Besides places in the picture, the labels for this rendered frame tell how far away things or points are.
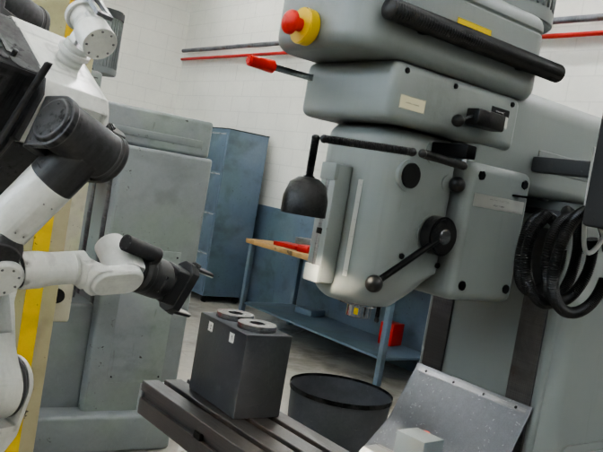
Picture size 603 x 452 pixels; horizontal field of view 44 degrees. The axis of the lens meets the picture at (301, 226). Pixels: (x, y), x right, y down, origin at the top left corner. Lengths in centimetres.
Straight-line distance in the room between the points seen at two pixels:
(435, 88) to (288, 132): 754
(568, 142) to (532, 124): 13
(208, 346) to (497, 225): 72
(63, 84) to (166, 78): 981
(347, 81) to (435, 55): 16
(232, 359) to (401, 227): 56
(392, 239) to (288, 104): 766
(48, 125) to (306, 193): 45
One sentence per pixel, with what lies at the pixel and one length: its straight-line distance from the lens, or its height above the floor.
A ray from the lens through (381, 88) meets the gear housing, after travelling 126.
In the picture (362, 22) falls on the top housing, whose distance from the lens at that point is 122.
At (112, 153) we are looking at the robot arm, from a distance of 137.
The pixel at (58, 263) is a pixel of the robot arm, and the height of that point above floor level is 128.
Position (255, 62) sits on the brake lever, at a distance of 133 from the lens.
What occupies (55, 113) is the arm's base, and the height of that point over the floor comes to 155.
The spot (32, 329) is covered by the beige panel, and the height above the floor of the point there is 81.
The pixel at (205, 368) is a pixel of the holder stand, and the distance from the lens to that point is 180.
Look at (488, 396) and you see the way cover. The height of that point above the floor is 113.
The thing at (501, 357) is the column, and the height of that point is 122.
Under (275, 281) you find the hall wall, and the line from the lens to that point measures 867.
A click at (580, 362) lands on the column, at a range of 167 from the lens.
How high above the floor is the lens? 150
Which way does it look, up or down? 3 degrees down
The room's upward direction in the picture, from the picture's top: 10 degrees clockwise
